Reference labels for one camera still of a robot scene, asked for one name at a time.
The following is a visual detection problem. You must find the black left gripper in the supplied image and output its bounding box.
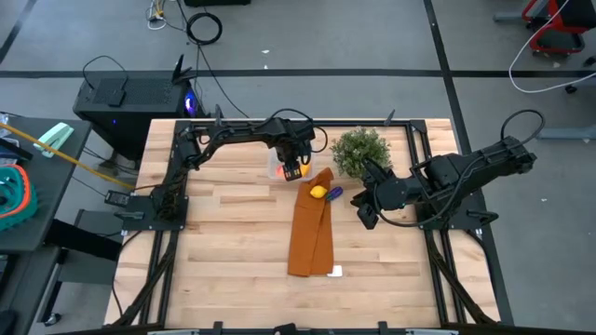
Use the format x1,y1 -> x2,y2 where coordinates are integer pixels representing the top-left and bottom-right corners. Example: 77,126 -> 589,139
274,118 -> 318,182

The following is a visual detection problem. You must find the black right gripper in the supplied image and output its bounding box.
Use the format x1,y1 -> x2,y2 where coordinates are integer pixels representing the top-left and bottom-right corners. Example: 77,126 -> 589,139
351,157 -> 411,231

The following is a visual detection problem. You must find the clear plastic tupperware container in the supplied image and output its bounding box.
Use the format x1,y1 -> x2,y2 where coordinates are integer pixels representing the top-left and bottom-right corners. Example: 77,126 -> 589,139
266,135 -> 318,181

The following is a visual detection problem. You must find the orange folded cloth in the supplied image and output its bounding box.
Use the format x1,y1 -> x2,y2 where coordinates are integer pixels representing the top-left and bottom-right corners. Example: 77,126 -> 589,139
287,167 -> 335,278

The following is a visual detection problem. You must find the green potted plant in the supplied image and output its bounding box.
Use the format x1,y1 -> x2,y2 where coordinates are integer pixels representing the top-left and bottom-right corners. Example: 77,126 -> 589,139
329,126 -> 394,181

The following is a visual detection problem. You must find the black wifi antenna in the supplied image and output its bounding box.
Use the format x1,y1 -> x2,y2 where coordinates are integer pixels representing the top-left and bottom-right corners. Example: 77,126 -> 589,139
170,53 -> 199,86

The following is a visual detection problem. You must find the black computer tower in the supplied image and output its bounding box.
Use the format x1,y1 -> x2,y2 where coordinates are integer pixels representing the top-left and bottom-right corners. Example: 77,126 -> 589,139
73,69 -> 209,159

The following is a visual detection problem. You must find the small black power brick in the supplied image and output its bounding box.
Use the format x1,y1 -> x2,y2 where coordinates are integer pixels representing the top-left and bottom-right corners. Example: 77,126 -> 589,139
102,189 -> 133,208

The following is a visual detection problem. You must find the black floor box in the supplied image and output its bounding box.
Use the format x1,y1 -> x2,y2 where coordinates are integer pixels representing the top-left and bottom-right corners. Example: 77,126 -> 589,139
183,0 -> 252,7

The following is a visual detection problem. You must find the grey furniture foot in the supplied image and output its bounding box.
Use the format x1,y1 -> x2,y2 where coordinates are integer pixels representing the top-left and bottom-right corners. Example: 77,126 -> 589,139
493,10 -> 530,24
534,124 -> 596,141

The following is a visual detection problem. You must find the mint green stapler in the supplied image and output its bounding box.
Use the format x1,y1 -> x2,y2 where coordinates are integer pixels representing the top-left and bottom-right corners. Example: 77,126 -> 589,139
33,121 -> 75,159

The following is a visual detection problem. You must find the black side table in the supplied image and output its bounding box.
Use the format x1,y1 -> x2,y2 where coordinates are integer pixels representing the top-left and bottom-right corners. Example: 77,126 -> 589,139
0,113 -> 93,255

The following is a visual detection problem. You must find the teal and orange object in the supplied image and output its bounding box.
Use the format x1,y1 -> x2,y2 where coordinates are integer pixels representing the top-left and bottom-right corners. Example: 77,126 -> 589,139
0,162 -> 39,233

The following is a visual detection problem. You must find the red and black cart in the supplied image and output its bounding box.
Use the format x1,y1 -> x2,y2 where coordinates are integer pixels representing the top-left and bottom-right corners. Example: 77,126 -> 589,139
521,0 -> 596,58

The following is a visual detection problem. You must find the black metal table frame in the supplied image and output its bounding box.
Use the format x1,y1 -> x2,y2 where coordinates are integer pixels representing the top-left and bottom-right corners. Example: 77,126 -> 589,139
104,118 -> 502,327

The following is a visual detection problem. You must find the coiled black cable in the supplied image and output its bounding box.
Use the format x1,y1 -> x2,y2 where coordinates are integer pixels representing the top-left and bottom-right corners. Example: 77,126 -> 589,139
185,11 -> 224,47

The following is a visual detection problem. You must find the white floor cable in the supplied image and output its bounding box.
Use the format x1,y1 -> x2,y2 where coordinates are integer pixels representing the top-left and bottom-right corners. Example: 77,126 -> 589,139
508,0 -> 596,94

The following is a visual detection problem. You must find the white cable bundle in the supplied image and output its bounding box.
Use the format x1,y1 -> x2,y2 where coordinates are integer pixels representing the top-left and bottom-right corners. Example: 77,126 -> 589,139
146,0 -> 169,32

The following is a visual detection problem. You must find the yellow cable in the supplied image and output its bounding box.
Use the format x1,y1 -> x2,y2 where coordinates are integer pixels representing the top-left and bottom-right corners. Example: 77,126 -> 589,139
0,120 -> 137,191

